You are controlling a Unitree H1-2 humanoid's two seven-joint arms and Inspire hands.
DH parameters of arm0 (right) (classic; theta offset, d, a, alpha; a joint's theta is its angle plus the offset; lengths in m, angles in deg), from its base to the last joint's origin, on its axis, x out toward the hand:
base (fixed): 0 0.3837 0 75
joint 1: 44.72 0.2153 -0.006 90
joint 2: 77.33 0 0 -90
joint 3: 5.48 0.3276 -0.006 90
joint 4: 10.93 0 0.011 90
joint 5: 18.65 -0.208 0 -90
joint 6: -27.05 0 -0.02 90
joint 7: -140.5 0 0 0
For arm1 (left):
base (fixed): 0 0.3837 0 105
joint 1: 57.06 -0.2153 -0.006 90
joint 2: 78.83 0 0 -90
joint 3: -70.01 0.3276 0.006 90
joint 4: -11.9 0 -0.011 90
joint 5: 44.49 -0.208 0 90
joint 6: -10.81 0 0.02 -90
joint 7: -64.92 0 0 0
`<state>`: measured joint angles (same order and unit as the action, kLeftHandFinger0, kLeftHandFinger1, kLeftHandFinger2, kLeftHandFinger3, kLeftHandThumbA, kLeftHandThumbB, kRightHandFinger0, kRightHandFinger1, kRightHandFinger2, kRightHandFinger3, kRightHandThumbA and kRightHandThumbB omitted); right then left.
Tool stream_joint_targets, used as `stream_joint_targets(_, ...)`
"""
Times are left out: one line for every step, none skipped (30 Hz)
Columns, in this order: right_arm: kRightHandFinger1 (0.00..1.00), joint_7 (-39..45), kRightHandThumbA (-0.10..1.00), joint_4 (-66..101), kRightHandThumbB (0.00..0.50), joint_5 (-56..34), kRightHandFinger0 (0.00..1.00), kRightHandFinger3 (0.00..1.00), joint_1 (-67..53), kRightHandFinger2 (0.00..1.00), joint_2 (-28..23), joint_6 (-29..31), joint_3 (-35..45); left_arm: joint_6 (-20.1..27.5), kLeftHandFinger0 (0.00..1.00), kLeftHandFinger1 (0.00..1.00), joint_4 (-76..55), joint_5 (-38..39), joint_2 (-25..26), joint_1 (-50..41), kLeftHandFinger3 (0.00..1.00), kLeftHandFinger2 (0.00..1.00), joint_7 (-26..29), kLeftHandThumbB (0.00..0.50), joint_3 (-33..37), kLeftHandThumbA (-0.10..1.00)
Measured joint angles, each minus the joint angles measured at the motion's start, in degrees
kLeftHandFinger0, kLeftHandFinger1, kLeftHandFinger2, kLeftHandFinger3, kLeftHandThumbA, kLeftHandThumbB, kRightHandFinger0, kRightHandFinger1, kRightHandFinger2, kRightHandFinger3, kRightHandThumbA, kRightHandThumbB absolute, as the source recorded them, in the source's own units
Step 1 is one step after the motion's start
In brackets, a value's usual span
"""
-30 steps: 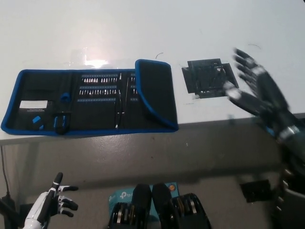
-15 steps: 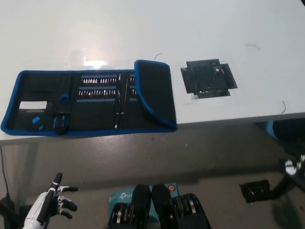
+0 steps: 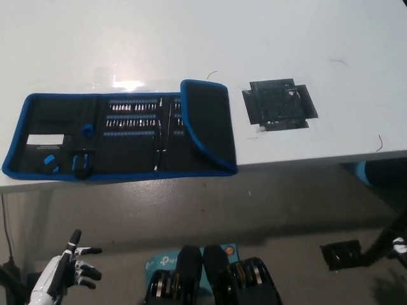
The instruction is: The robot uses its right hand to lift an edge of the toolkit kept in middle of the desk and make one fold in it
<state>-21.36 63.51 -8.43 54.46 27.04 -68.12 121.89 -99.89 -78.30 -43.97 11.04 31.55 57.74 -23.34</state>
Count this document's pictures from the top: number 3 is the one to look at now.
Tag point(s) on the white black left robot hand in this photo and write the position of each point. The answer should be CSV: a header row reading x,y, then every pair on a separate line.
x,y
51,276

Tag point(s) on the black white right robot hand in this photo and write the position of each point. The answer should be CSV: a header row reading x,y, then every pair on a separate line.
x,y
400,248

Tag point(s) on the black blue-trimmed roll-up toolkit case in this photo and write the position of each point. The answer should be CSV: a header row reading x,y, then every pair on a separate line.
x,y
210,127

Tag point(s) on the black ribbed left robot body block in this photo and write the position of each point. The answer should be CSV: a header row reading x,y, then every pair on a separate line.
x,y
187,263

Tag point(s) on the blue and black chair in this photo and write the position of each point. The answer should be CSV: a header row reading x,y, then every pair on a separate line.
x,y
361,171

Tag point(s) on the teal TP-Link box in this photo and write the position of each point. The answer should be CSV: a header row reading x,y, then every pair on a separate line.
x,y
160,262

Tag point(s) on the small blue opening pick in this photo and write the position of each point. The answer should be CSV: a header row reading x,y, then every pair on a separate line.
x,y
49,159

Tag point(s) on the white label card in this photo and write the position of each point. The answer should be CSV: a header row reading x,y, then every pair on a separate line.
x,y
45,139

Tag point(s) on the round blue suction cup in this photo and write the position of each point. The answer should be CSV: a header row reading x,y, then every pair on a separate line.
x,y
86,131

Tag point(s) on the metal tweezers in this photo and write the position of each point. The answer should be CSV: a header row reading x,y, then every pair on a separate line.
x,y
162,146

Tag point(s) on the black tape square patch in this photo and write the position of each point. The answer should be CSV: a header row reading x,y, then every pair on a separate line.
x,y
280,108

